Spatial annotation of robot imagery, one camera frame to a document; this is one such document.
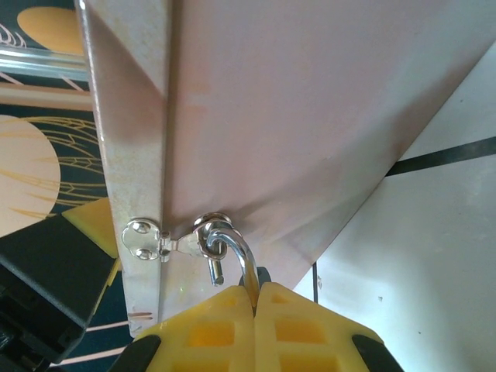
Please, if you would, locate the aluminium corner post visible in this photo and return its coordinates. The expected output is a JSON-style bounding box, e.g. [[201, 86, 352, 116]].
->
[[0, 48, 89, 81]]

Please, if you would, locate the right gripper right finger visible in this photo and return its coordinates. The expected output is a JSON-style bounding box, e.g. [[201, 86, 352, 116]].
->
[[253, 281, 402, 372]]

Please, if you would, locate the small blue padlock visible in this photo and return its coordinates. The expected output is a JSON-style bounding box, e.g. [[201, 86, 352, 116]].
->
[[207, 228, 272, 311]]

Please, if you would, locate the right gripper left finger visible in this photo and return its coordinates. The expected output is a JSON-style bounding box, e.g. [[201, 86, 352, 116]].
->
[[114, 286, 257, 372]]

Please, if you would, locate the pink illustrated tin box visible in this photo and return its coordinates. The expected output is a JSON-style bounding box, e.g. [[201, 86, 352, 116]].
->
[[75, 0, 496, 339]]

